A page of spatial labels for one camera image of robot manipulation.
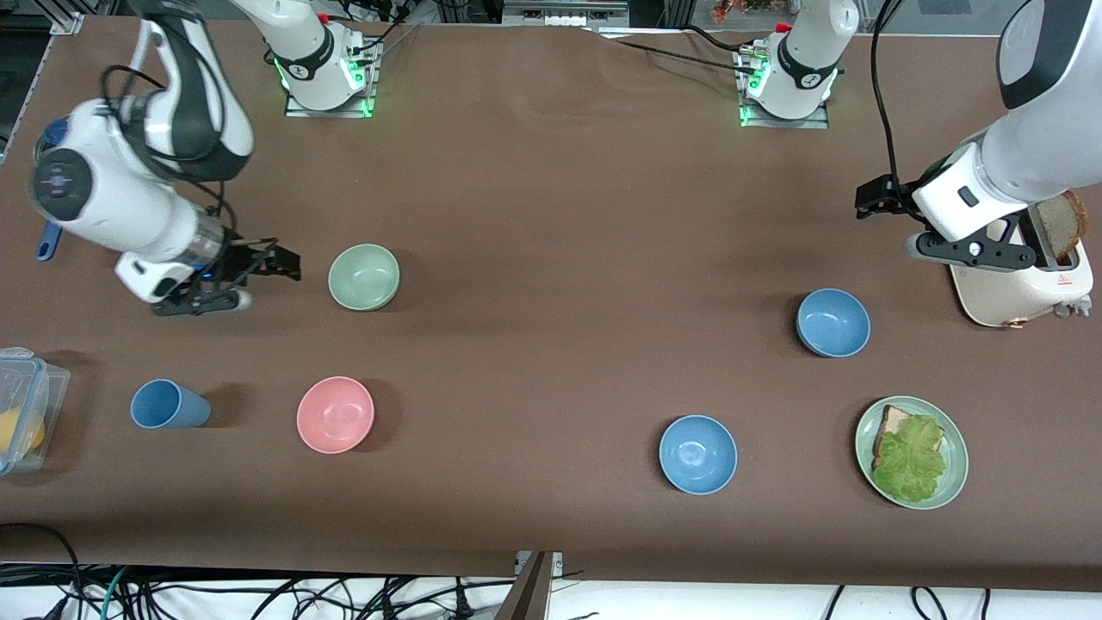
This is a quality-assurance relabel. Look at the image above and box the pale green bowl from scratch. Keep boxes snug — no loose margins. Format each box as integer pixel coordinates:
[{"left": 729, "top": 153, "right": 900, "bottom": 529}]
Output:
[{"left": 327, "top": 244, "right": 401, "bottom": 312}]

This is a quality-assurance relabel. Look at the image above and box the blue bowl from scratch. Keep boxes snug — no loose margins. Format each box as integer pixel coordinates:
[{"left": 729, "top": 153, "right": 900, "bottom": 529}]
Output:
[
  {"left": 796, "top": 288, "right": 871, "bottom": 358},
  {"left": 659, "top": 414, "right": 739, "bottom": 496}
]

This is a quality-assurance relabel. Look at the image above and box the pink bowl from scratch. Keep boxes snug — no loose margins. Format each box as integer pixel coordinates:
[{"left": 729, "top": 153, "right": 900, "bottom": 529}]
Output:
[{"left": 296, "top": 375, "right": 376, "bottom": 455}]

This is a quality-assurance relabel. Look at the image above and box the brown toast slice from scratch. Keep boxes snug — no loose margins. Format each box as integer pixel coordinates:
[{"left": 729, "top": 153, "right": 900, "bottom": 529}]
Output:
[{"left": 1033, "top": 191, "right": 1087, "bottom": 262}]

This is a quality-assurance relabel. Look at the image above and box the cream white toaster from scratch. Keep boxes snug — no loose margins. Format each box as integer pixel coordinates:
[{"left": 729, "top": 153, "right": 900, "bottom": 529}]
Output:
[{"left": 947, "top": 207, "right": 1094, "bottom": 329}]

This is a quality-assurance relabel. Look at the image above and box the blue plastic cup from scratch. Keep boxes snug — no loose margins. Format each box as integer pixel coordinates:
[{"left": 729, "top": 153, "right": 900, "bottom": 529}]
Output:
[{"left": 130, "top": 379, "right": 212, "bottom": 430}]

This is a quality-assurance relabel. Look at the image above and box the clear plastic container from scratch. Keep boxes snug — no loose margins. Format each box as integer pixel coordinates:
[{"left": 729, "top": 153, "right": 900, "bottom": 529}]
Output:
[{"left": 0, "top": 347, "right": 71, "bottom": 476}]

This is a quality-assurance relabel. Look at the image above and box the yellow food item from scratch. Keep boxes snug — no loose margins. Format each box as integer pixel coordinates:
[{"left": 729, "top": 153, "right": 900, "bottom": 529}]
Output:
[{"left": 0, "top": 406, "right": 46, "bottom": 456}]

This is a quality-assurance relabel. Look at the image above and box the bread slice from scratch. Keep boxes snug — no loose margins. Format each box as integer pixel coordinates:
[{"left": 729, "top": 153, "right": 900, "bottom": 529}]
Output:
[{"left": 872, "top": 405, "right": 946, "bottom": 470}]

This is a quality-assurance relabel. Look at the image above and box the green lettuce leaf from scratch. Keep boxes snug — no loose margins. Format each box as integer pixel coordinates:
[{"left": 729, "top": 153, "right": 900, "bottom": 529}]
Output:
[{"left": 871, "top": 415, "right": 947, "bottom": 505}]

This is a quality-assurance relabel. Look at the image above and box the pale green plate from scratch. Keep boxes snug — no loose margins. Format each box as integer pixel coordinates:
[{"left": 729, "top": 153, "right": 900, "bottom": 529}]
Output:
[{"left": 855, "top": 396, "right": 969, "bottom": 511}]

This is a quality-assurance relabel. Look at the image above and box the grey equipment box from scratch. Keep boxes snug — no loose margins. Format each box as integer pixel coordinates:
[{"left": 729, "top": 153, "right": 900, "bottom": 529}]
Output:
[{"left": 504, "top": 0, "right": 629, "bottom": 27}]

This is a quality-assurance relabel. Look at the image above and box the table support beam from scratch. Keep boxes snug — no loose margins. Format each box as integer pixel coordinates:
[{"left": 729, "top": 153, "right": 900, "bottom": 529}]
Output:
[{"left": 495, "top": 551, "right": 565, "bottom": 620}]

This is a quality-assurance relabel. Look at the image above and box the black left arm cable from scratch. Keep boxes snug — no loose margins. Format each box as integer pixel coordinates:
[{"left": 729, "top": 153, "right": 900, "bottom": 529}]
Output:
[{"left": 870, "top": 0, "right": 905, "bottom": 195}]

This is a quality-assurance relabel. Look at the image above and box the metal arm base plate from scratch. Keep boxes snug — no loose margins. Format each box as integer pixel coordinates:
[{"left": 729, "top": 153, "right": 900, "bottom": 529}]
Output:
[
  {"left": 284, "top": 86, "right": 378, "bottom": 119},
  {"left": 740, "top": 96, "right": 832, "bottom": 130}
]

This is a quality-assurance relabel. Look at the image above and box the black power cable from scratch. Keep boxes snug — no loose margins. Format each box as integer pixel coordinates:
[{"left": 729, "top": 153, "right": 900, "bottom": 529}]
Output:
[{"left": 594, "top": 26, "right": 758, "bottom": 74}]

